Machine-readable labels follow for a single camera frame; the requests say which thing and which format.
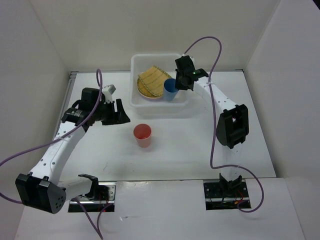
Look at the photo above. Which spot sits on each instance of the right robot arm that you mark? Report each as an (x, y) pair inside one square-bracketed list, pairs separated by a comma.
[(230, 120)]

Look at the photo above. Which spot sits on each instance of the round bamboo tray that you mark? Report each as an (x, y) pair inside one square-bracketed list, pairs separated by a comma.
[(143, 88)]

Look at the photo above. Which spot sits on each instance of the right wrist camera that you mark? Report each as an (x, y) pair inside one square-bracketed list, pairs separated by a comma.
[(191, 57)]

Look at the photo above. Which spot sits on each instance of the purple plastic plate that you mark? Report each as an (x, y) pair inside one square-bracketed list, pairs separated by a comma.
[(152, 98)]

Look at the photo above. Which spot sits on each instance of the white plastic bin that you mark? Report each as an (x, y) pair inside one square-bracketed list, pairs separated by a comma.
[(146, 106)]

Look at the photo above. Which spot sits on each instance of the blue plastic cup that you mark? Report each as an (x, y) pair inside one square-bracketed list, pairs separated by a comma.
[(169, 89)]

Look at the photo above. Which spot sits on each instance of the yellow plastic plate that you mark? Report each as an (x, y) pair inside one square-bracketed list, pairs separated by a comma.
[(150, 96)]

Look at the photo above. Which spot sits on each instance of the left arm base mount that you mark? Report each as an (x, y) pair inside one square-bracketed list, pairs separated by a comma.
[(103, 201)]

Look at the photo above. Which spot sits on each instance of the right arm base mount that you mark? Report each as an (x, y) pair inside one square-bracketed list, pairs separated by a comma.
[(215, 199)]

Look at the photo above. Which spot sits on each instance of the red plastic cup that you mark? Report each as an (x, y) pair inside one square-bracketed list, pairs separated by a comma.
[(142, 133)]

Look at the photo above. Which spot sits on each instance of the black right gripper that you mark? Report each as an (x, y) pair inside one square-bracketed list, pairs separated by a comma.
[(178, 86)]

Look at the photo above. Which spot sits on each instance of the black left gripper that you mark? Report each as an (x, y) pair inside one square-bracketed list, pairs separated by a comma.
[(122, 116)]

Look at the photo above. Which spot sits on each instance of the fan-shaped bamboo tray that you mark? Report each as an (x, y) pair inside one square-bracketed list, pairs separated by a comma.
[(151, 82)]

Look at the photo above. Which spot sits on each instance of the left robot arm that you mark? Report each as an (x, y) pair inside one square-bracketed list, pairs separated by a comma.
[(41, 188)]

